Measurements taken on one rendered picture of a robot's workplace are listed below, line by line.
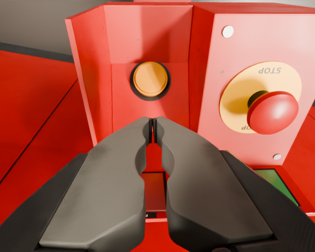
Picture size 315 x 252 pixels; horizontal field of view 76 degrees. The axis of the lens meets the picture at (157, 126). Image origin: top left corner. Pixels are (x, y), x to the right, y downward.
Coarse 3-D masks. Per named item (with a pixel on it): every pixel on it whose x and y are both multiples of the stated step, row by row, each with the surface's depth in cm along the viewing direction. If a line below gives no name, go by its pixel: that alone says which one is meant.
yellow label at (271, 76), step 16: (256, 64) 16; (272, 64) 16; (240, 80) 17; (256, 80) 17; (272, 80) 17; (288, 80) 17; (224, 96) 18; (240, 96) 18; (224, 112) 19; (240, 112) 19; (240, 128) 20
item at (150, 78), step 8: (144, 64) 22; (152, 64) 22; (136, 72) 22; (144, 72) 22; (152, 72) 22; (160, 72) 22; (136, 80) 22; (144, 80) 22; (152, 80) 22; (160, 80) 22; (136, 88) 23; (144, 88) 22; (152, 88) 22; (160, 88) 22
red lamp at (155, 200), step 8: (144, 176) 22; (152, 176) 22; (160, 176) 22; (144, 184) 21; (152, 184) 21; (160, 184) 21; (152, 192) 20; (160, 192) 20; (152, 200) 19; (160, 200) 19; (152, 208) 18; (160, 208) 18
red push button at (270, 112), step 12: (252, 96) 18; (264, 96) 15; (276, 96) 15; (288, 96) 15; (252, 108) 16; (264, 108) 15; (276, 108) 15; (288, 108) 16; (252, 120) 16; (264, 120) 16; (276, 120) 16; (288, 120) 16; (264, 132) 17; (276, 132) 17
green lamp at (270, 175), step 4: (260, 172) 22; (264, 172) 22; (268, 172) 22; (272, 172) 22; (264, 176) 22; (268, 176) 22; (272, 176) 22; (276, 176) 22; (268, 180) 21; (272, 180) 21; (276, 180) 21; (280, 180) 21; (272, 184) 21; (276, 184) 21; (280, 184) 21; (280, 188) 20; (284, 188) 20; (284, 192) 20; (288, 192) 20; (288, 196) 20; (292, 200) 19; (296, 204) 19
